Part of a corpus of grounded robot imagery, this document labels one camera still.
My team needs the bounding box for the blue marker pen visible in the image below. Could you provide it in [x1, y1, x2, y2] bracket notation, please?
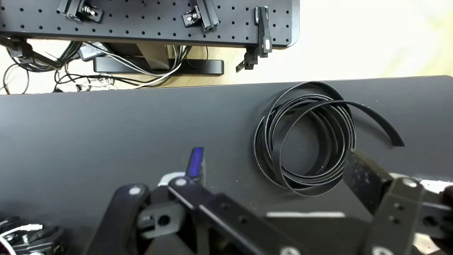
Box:
[185, 147, 204, 180]

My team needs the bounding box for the coiled black flat strap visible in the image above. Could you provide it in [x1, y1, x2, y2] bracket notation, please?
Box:
[252, 81, 406, 197]

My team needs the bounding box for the black perforated breadboard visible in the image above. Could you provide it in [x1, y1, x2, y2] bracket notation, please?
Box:
[0, 0, 300, 47]

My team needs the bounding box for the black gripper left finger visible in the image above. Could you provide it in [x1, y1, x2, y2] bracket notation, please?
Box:
[83, 183, 199, 255]

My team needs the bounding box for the black power strip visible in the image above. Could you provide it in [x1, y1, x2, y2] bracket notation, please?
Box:
[93, 57, 223, 75]

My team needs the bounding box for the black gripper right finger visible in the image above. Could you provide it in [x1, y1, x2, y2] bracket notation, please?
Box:
[342, 150, 453, 255]

